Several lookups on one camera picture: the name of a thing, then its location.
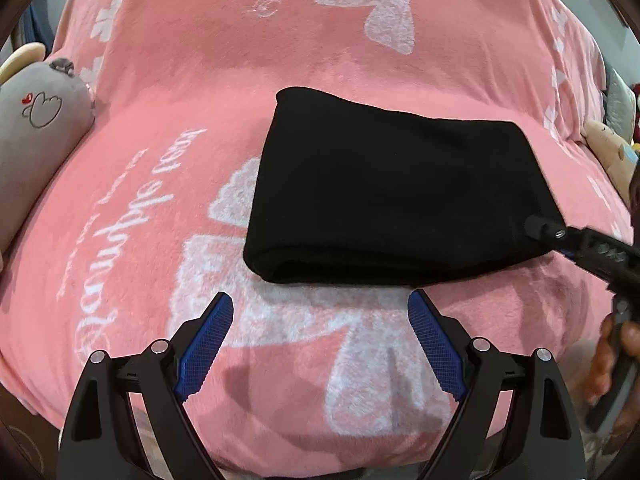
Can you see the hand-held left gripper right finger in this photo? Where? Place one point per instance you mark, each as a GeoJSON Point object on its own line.
{"type": "Point", "coordinates": [437, 347]}

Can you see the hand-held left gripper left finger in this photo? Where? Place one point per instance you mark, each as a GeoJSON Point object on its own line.
{"type": "Point", "coordinates": [205, 345]}

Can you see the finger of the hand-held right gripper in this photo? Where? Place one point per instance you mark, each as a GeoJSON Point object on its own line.
{"type": "Point", "coordinates": [590, 247]}

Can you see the black pants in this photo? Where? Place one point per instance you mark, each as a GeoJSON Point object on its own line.
{"type": "Point", "coordinates": [390, 200]}

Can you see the person's right hand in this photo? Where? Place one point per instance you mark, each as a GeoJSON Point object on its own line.
{"type": "Point", "coordinates": [602, 355]}

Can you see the beige plush toy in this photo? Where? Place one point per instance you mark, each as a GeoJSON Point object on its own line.
{"type": "Point", "coordinates": [607, 152]}

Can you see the red plush toy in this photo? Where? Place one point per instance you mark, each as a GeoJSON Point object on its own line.
{"type": "Point", "coordinates": [636, 110]}

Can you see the teal pillow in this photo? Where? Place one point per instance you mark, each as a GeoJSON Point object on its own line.
{"type": "Point", "coordinates": [619, 105]}

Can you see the pink printed blanket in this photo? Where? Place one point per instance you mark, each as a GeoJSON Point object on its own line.
{"type": "Point", "coordinates": [200, 135]}

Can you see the grey plush toy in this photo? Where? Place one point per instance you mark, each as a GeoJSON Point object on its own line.
{"type": "Point", "coordinates": [30, 145]}

